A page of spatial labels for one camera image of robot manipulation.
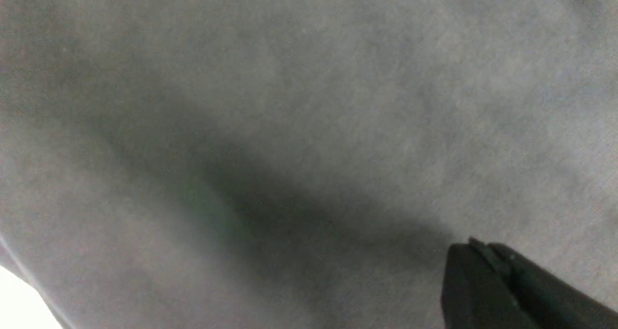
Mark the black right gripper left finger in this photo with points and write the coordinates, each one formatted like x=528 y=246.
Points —
x=475 y=294

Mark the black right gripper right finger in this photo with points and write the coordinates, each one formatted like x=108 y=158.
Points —
x=551 y=302

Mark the dark gray long-sleeve shirt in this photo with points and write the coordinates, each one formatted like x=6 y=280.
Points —
x=301 y=164

